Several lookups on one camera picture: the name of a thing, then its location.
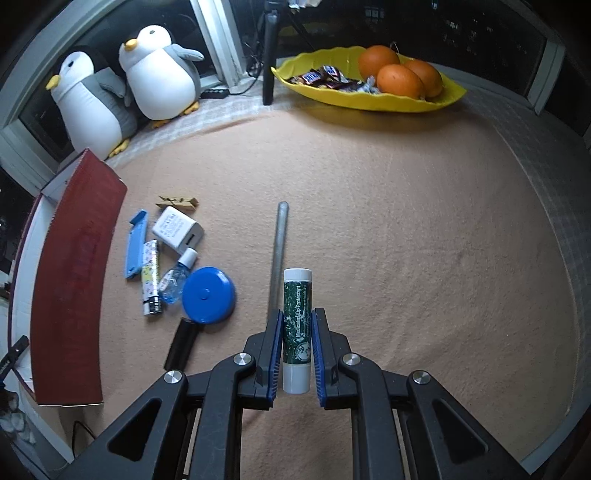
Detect patterned white lighter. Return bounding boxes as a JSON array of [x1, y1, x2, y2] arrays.
[[140, 240, 163, 318]]

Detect white charger adapter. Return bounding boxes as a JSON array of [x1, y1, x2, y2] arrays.
[[151, 206, 205, 256]]

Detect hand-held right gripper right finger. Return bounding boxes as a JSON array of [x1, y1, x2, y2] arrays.
[[310, 307, 539, 480]]

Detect small black rectangular case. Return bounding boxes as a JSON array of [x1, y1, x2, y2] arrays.
[[164, 318, 200, 370]]

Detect person's left hand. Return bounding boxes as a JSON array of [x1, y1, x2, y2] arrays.
[[0, 392, 35, 445]]

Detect blue round tape measure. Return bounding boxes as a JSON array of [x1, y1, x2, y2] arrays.
[[181, 266, 237, 325]]

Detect wooden clothespin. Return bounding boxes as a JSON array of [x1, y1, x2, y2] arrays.
[[155, 195, 200, 212]]

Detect small penguin plush toy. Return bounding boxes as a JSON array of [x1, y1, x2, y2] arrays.
[[119, 25, 205, 129]]

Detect grey metal rod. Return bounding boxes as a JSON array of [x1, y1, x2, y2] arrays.
[[268, 201, 290, 324]]

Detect small clear eye drop bottle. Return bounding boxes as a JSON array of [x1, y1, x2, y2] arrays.
[[158, 248, 199, 305]]

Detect pile of wrapped candies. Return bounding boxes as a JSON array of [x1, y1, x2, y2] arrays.
[[286, 65, 382, 94]]

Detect orange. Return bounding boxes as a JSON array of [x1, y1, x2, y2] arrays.
[[377, 64, 426, 99], [404, 59, 444, 99], [359, 45, 400, 80]]

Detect white window frame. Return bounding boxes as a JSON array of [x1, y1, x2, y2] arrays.
[[191, 0, 245, 90]]

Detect black tripod stand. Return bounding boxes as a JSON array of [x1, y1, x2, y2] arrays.
[[262, 0, 324, 106]]

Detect red cardboard box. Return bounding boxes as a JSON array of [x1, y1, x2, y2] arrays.
[[8, 148, 128, 408]]

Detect blue utility knife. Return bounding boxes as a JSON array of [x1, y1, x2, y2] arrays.
[[124, 209, 149, 280]]

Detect large penguin plush toy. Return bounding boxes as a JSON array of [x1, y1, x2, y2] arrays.
[[46, 51, 139, 160]]

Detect green lip balm tube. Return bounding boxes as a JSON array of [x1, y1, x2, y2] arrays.
[[283, 268, 315, 394]]

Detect yellow leaf-shaped bowl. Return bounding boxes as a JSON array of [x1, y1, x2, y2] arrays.
[[270, 45, 468, 112]]

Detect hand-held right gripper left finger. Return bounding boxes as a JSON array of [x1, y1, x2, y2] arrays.
[[55, 308, 284, 480]]

